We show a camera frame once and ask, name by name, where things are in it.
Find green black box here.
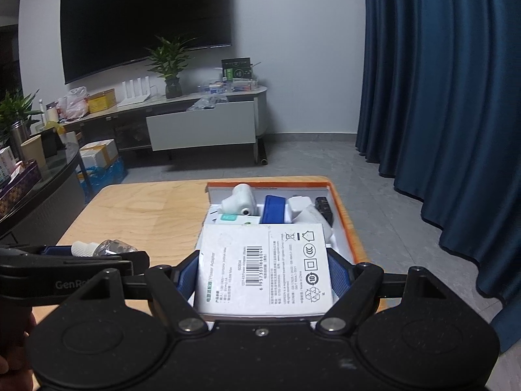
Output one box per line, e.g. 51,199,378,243
222,57,254,81

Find black wall television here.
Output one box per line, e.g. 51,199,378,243
60,0,232,85

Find purple patterned box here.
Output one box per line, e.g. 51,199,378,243
0,161,42,218

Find black round coffee table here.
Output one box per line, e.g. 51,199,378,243
0,144,88,237

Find grey tv cabinet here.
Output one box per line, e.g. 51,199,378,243
61,85,269,159

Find green white bandage box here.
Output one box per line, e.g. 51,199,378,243
218,213,261,225

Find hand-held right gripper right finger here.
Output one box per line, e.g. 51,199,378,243
315,248,448,332

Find black power adapter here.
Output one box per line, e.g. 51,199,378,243
313,196,335,226

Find potted plant dark pot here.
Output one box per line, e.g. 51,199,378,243
146,35,196,99

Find white router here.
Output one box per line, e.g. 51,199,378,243
118,77,159,107

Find white carton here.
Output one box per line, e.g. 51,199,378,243
0,147,17,182

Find beige cup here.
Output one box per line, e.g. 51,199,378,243
20,134,47,172

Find leafy green plant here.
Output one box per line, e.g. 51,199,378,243
0,90,43,139

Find white cabinet drawer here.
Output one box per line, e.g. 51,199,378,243
146,100,258,152

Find orange white cardboard box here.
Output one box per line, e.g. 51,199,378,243
199,181,361,265

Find white adapter box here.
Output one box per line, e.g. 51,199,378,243
193,223,334,320

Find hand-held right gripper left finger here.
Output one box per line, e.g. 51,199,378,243
87,250,208,332

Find clear plastic bag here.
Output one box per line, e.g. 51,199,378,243
186,94,226,111

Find person's left hand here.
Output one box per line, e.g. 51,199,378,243
0,311,37,375

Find blue plastic box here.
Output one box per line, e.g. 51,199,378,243
260,194,290,224

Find yellow box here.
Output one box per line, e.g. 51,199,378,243
87,90,119,114

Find black roll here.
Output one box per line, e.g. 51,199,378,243
254,138,270,166

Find white plastic bag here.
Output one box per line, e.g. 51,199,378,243
57,86,90,121

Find white charger plug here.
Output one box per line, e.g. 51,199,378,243
287,196,314,223

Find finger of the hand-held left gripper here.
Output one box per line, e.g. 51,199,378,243
0,245,75,258
0,252,150,278

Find clear bottle white cap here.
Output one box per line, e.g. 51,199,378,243
71,239,139,258

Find blue curtain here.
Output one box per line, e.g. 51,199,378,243
355,0,521,355

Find metal thermos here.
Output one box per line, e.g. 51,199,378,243
9,120,31,159

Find clear plastic storage boxes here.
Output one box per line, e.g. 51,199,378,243
195,79,259,96

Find white pouch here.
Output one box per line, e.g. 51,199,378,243
293,206,335,246

